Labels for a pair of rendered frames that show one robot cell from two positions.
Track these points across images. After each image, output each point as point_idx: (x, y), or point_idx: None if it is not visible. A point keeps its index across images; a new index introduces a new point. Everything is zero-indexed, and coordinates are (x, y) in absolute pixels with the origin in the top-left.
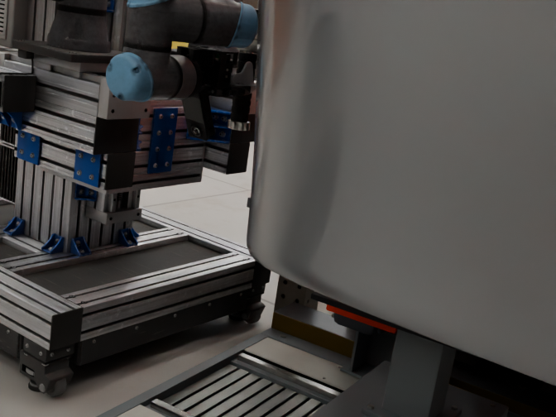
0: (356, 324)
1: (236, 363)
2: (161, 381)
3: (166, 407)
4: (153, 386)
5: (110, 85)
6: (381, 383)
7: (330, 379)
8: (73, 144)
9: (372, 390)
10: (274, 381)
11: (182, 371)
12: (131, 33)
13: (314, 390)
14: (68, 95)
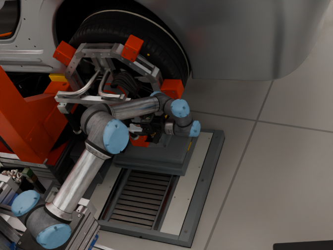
0: (105, 163)
1: (108, 219)
2: (119, 249)
3: (158, 222)
4: (125, 249)
5: (197, 134)
6: (143, 149)
7: (110, 185)
8: (92, 239)
9: (149, 150)
10: (115, 203)
11: (108, 246)
12: (191, 118)
13: (119, 188)
14: (79, 233)
